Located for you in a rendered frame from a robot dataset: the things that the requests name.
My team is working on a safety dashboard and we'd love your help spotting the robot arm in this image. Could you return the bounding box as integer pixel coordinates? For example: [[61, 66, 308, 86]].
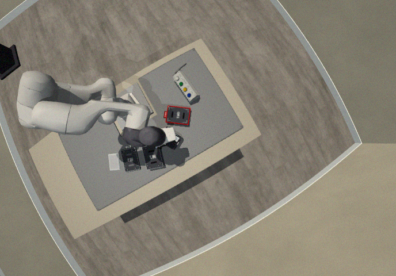
[[17, 71, 177, 149]]

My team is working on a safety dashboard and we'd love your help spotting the white operator button panel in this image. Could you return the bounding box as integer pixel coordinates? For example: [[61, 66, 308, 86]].
[[173, 63, 200, 103]]

